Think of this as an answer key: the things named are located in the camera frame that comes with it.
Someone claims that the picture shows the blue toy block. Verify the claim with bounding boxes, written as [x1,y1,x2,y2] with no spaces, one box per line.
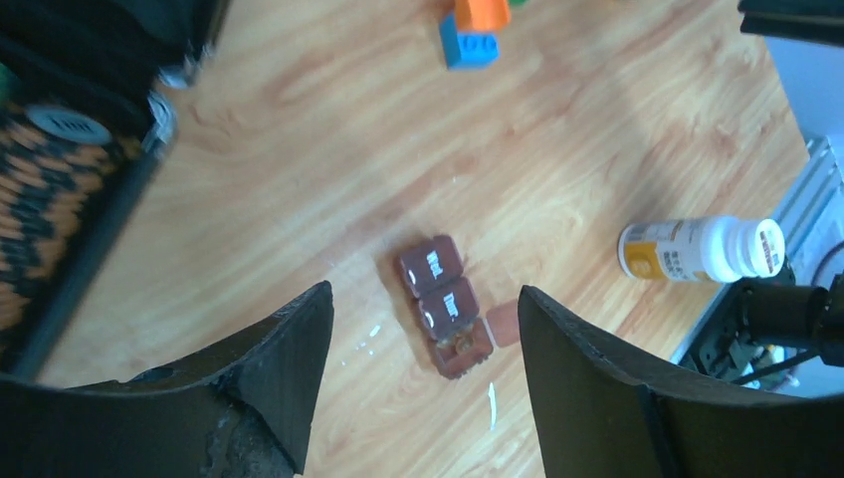
[439,13,500,71]

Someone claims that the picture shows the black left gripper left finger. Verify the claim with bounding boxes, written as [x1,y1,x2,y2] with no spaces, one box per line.
[1,281,334,477]

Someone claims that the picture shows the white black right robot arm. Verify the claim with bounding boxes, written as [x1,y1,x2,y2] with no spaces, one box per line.
[673,1,843,385]

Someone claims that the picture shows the black poker chip case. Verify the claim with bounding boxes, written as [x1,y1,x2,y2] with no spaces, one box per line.
[1,1,230,379]

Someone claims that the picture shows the brown pill organizer strip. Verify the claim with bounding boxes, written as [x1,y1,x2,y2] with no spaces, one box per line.
[395,235,521,379]

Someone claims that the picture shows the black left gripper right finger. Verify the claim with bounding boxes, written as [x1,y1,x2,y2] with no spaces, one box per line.
[518,286,843,477]

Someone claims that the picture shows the amber pill jar white lid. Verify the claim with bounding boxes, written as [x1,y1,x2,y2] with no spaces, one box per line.
[617,215,786,284]

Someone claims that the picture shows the orange curved toy block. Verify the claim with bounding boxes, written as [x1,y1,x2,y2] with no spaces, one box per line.
[454,0,512,32]

